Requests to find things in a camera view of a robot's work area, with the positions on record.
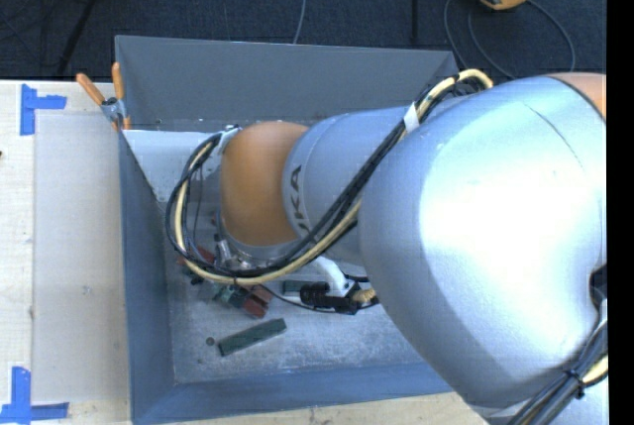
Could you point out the red-brown flat block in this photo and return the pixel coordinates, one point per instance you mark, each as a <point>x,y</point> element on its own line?
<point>256,303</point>
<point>202,254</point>

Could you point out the dark green flat block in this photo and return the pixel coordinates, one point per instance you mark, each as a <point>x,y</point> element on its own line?
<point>252,337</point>
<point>293,286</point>

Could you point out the pale flat board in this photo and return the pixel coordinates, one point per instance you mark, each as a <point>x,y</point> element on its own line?
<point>79,254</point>

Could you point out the grey metal bin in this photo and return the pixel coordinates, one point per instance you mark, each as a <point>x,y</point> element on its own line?
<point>277,81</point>

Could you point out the black cylinder on white bracket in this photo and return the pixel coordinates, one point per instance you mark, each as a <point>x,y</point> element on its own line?
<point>315,294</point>

